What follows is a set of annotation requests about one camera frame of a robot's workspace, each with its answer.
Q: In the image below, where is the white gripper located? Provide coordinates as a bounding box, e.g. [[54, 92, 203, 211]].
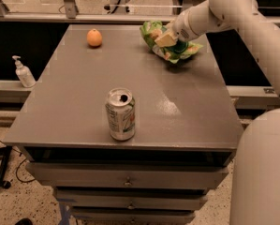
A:
[[155, 9, 199, 47]]

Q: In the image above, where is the green rice chip bag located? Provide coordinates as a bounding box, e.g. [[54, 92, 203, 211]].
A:
[[140, 21, 202, 64]]

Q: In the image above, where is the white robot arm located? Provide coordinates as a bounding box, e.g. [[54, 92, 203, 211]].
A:
[[156, 0, 280, 225]]

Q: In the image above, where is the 7up soda can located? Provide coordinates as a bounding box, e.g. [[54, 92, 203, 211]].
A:
[[105, 88, 135, 141]]

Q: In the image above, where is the orange fruit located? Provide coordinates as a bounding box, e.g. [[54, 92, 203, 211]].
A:
[[86, 29, 103, 47]]

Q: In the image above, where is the grey drawer cabinet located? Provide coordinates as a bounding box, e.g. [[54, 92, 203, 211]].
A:
[[5, 25, 243, 224]]

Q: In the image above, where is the white pump dispenser bottle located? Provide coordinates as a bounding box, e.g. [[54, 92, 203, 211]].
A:
[[12, 55, 36, 88]]

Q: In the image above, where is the top grey drawer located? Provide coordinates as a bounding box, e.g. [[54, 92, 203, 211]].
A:
[[26, 162, 228, 189]]

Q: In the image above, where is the grey drawer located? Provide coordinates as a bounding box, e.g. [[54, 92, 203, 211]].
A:
[[26, 162, 228, 189], [54, 188, 207, 210], [71, 207, 195, 224]]

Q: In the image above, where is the middle grey drawer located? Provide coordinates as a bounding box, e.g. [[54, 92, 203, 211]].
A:
[[54, 188, 207, 210]]

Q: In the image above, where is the bottom grey drawer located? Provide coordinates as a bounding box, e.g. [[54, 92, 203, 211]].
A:
[[71, 207, 195, 224]]

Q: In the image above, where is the black stand leg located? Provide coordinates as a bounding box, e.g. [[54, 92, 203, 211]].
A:
[[0, 146, 11, 189]]

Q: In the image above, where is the metal window rail frame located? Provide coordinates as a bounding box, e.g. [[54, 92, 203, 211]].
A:
[[0, 0, 280, 26]]

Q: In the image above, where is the black floor cable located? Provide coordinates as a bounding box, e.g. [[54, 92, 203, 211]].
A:
[[0, 131, 37, 184]]

